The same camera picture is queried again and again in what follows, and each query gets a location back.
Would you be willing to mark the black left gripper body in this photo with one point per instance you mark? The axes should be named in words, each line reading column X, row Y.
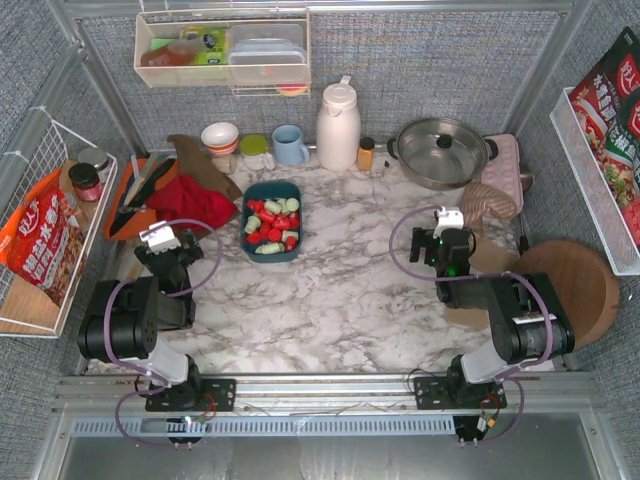
column 170, row 255

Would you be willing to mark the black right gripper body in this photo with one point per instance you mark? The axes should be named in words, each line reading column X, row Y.
column 430, row 245

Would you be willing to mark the striped pink cloth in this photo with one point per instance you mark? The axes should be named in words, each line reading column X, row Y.
column 480, row 201

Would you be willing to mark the brown cardboard square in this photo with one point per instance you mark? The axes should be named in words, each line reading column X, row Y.
column 490, row 258
column 471, row 318

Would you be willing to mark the steel pot with lid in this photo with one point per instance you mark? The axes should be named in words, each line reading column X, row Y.
column 441, row 154

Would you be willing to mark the teal storage basket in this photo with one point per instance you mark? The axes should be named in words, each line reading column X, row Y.
column 278, row 191

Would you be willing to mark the green coffee capsule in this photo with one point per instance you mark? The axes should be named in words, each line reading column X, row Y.
column 273, row 206
column 292, row 204
column 252, row 224
column 270, row 248
column 289, row 236

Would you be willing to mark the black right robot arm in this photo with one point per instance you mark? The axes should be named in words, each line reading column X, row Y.
column 527, row 320

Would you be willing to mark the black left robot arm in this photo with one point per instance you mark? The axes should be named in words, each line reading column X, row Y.
column 124, row 325

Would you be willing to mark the red coffee capsule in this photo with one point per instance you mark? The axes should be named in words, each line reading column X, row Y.
column 255, row 205
column 282, row 223
column 275, row 235
column 294, row 219
column 254, row 238
column 266, row 216
column 290, row 243

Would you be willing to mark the right white mesh basket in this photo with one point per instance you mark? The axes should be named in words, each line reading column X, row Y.
column 618, row 244

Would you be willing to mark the orange tray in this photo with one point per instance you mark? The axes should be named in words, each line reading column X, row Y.
column 146, row 216

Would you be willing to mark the black knife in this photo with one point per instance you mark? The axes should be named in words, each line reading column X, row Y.
column 127, row 209

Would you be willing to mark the red cloth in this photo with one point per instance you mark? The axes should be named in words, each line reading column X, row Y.
column 184, row 198

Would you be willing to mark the pink egg tray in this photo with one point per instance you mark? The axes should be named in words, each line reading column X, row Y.
column 502, row 170

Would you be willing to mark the brown cloth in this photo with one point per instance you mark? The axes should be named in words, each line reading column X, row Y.
column 196, row 164

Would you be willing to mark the dark lid jar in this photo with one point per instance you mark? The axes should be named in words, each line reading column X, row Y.
column 86, row 182

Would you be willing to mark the orange seasoning bag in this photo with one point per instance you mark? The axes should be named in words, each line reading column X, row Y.
column 39, row 242

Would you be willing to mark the orange spice bottle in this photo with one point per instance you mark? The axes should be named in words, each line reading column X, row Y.
column 365, row 154

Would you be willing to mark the white orange striped bowl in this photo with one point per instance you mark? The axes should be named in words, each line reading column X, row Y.
column 220, row 138

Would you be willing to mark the round wooden cutting board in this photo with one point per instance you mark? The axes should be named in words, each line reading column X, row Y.
column 583, row 281

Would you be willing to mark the green lid white cup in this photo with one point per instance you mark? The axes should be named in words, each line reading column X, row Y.
column 255, row 152

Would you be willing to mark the light blue mug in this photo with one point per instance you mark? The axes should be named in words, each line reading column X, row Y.
column 288, row 145

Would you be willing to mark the white thermos jug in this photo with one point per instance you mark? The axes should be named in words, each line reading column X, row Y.
column 338, row 126

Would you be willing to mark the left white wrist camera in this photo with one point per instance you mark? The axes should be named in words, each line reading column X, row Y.
column 159, row 238

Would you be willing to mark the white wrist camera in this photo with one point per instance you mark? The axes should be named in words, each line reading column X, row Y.
column 159, row 238
column 448, row 218

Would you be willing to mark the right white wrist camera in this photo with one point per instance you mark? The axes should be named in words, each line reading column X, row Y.
column 448, row 218

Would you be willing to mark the left white wire basket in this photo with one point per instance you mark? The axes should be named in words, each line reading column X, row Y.
column 26, row 311

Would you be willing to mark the aluminium front rail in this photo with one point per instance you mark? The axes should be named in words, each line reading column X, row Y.
column 333, row 394

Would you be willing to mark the white wall basket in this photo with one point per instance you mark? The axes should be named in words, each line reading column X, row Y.
column 153, row 30

